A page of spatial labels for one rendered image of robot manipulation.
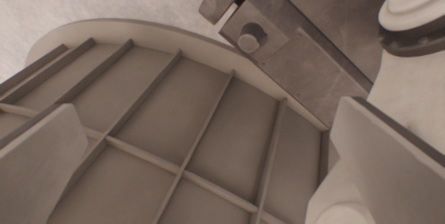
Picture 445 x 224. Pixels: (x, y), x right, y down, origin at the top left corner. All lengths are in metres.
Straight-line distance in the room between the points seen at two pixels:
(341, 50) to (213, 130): 0.36
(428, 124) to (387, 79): 0.08
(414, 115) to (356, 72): 0.27
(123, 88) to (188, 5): 0.31
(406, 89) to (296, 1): 0.25
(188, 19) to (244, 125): 0.37
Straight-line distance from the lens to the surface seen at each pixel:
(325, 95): 0.55
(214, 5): 0.48
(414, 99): 0.29
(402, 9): 0.33
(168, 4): 0.78
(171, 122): 0.63
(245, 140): 0.65
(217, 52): 0.75
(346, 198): 0.21
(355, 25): 0.49
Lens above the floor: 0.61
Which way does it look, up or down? 42 degrees down
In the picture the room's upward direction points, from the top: 153 degrees counter-clockwise
